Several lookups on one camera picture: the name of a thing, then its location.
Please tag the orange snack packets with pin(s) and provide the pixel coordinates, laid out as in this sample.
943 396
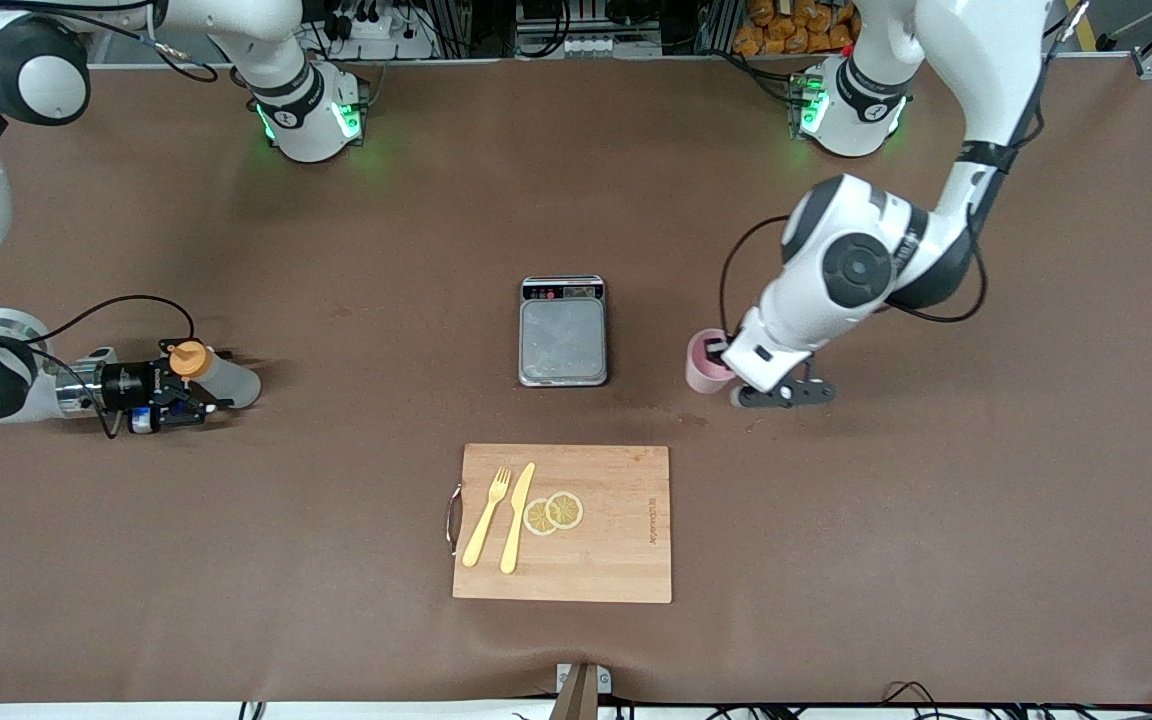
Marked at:
796 28

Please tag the white connector strip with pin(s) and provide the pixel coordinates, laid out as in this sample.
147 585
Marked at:
596 45

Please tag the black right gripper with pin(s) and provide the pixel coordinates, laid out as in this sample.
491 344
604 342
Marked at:
123 384

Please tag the yellow plastic fork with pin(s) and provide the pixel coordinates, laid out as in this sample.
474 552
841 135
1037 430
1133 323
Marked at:
486 520

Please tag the wooden cutting board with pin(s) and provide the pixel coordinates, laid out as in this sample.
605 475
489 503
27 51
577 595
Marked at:
586 540

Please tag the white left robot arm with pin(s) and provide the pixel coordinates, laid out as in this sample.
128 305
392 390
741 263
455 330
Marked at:
856 270

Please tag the silver digital kitchen scale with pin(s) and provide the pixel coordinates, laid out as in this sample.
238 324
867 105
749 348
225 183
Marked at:
563 335

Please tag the white power strip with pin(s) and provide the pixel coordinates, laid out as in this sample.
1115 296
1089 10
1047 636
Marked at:
381 30

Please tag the pink plastic cup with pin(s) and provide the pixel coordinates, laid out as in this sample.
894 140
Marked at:
701 372

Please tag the brown table mat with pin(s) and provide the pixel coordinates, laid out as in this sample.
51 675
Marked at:
236 560

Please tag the yellow plastic knife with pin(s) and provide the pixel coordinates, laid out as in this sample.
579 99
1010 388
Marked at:
516 520

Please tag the metal table edge bracket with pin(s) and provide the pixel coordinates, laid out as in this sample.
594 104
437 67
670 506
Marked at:
583 690

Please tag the lemon slice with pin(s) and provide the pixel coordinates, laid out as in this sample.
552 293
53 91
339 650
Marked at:
539 518
565 510

